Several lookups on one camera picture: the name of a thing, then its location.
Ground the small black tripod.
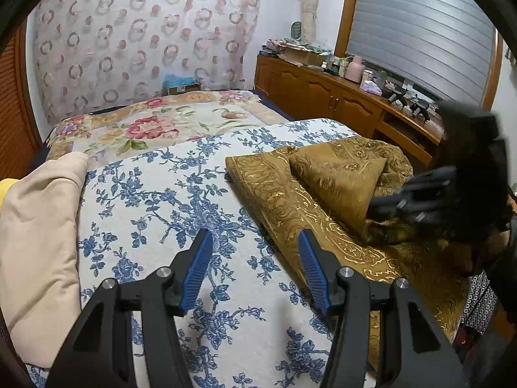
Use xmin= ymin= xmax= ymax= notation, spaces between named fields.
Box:
xmin=382 ymin=87 xmax=406 ymax=108
xmin=408 ymin=99 xmax=433 ymax=122

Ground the teal box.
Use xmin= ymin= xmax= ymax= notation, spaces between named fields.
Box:
xmin=163 ymin=73 xmax=201 ymax=93

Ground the black white patterned cloth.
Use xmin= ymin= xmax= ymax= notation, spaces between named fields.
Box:
xmin=460 ymin=271 xmax=499 ymax=336

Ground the wooden cabinet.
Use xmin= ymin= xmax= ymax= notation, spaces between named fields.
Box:
xmin=254 ymin=52 xmax=449 ymax=166

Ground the beige cloth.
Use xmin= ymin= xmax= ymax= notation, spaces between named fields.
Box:
xmin=0 ymin=153 xmax=90 ymax=368

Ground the yellow plush toy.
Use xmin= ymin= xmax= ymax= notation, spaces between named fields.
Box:
xmin=0 ymin=180 xmax=17 ymax=207

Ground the pink floral blanket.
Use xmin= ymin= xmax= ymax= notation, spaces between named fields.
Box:
xmin=44 ymin=89 xmax=295 ymax=162

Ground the pink thermos jug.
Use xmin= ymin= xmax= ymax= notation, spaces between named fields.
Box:
xmin=344 ymin=54 xmax=364 ymax=83

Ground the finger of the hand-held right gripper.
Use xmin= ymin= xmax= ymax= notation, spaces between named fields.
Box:
xmin=369 ymin=166 xmax=457 ymax=228

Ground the circle patterned curtain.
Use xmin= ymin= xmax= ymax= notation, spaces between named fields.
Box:
xmin=30 ymin=0 xmax=261 ymax=124

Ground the blue floral bed sheet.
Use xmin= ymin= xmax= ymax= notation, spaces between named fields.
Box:
xmin=26 ymin=118 xmax=380 ymax=388

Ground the brown gold patterned garment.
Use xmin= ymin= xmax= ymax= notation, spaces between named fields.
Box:
xmin=225 ymin=136 xmax=481 ymax=372

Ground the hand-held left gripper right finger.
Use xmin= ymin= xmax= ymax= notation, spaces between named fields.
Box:
xmin=298 ymin=229 xmax=469 ymax=388

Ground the cardboard box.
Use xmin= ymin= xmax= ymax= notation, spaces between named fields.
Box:
xmin=279 ymin=44 xmax=324 ymax=67

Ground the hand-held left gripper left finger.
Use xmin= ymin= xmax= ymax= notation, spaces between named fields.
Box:
xmin=45 ymin=228 xmax=214 ymax=388

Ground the wooden slatted door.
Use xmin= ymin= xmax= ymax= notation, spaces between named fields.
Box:
xmin=0 ymin=20 xmax=43 ymax=180

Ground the beige lace curtain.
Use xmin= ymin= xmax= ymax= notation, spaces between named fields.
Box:
xmin=299 ymin=0 xmax=326 ymax=43

